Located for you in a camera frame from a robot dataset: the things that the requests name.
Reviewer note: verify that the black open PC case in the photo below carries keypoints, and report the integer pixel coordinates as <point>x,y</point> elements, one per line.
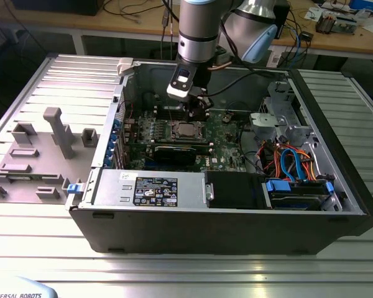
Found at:
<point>205,229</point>

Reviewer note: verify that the green RAM stick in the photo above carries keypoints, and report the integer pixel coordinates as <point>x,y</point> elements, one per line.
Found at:
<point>21,177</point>

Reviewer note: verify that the silver metal drive cage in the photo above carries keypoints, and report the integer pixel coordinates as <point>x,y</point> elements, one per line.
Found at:
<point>262,120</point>

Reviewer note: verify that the CPU socket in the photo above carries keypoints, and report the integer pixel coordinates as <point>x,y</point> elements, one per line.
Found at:
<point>173,139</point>

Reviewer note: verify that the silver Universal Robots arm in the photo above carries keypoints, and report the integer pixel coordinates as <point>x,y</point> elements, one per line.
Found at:
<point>199,40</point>

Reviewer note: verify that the hard disk in blue carrier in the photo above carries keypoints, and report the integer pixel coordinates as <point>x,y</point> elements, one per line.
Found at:
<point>278,187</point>

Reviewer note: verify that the copper finned CPU cooler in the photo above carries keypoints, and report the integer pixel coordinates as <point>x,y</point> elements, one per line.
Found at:
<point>324,25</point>

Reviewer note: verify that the pale grey case latch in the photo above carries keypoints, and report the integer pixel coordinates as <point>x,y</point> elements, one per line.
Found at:
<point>124,66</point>

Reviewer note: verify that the white papers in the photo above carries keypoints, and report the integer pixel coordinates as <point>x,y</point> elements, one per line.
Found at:
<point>314,14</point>

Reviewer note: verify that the black graphics card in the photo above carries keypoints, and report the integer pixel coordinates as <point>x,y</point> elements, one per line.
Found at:
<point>174,155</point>

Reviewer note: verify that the grey power supply unit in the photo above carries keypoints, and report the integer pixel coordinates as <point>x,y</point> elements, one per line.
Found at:
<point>112,189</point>

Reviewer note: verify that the round coin battery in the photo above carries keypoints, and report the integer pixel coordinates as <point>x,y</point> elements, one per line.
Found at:
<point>227,117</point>

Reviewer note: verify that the grey parts rack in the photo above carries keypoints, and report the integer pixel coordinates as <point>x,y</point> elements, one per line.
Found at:
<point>49,149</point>

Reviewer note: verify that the black drive bay box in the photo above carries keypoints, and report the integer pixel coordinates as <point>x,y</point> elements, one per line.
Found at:
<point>233,189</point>

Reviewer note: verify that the white label sheet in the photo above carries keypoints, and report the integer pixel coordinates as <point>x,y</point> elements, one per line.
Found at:
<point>275,57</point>

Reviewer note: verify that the grey metal device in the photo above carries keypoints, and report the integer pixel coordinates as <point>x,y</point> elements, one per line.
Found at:
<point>346,26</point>

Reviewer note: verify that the small black device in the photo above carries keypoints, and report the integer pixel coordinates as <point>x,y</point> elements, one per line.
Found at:
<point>306,35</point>

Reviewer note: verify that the wooden desk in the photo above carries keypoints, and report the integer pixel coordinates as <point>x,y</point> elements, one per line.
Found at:
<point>65,21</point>

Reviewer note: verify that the green motherboard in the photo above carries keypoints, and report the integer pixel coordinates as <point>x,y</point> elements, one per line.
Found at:
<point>223,146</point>

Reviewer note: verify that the pale blue teach pendant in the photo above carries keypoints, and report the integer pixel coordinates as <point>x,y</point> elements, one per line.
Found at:
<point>18,288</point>

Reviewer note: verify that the silver CPU chip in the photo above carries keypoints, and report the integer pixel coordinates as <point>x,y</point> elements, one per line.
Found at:
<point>186,130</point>

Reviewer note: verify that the black monitor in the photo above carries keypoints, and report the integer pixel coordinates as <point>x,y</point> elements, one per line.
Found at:
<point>49,6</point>

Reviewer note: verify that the blue plastic latch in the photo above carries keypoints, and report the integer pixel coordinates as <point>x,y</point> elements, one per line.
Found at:
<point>74,188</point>

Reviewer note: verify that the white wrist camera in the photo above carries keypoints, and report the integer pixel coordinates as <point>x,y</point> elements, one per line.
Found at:
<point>178,93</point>

